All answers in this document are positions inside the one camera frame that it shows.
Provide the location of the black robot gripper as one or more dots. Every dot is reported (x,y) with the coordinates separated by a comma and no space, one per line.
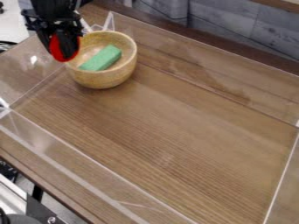
(67,23)

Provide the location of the red plush fruit green stem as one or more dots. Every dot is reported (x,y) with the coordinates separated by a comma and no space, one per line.
(54,47)

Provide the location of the wooden bowl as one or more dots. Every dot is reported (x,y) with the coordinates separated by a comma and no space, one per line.
(119,72)

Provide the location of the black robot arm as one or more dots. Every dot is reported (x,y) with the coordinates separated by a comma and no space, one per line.
(54,7)

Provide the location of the green rectangular block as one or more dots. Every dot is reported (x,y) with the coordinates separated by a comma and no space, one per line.
(103,59)

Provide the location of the clear acrylic tray enclosure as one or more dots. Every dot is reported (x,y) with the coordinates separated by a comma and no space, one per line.
(190,144)

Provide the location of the black metal bracket with screw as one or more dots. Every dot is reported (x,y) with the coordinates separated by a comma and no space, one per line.
(41,212)

